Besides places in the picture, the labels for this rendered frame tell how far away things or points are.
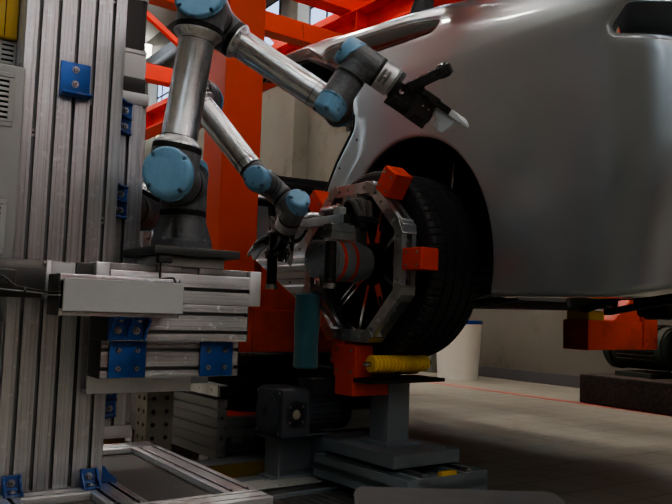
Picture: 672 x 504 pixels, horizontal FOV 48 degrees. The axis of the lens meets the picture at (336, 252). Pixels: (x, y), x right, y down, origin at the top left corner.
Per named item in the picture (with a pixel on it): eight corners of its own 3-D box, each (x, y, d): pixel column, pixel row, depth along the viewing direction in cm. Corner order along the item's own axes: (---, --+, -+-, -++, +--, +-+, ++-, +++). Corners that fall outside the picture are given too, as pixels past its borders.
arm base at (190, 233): (163, 246, 179) (166, 205, 180) (141, 249, 192) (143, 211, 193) (221, 251, 188) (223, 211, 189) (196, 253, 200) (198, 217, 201)
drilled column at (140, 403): (168, 496, 269) (174, 378, 273) (142, 500, 263) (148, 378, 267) (157, 490, 277) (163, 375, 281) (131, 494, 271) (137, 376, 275)
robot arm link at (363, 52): (329, 66, 183) (348, 38, 183) (366, 92, 184) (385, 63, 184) (332, 58, 175) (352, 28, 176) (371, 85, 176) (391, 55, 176)
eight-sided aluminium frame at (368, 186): (414, 345, 238) (418, 176, 243) (399, 345, 234) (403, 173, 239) (315, 338, 282) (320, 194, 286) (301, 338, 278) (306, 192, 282)
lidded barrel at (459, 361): (492, 380, 815) (493, 321, 821) (456, 381, 785) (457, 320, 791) (458, 376, 859) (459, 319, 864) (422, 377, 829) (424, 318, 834)
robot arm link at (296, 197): (298, 182, 234) (317, 200, 232) (287, 204, 242) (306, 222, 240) (281, 192, 229) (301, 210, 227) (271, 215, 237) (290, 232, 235)
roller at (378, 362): (435, 371, 260) (436, 355, 261) (369, 373, 243) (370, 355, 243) (424, 370, 265) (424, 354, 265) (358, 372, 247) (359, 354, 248)
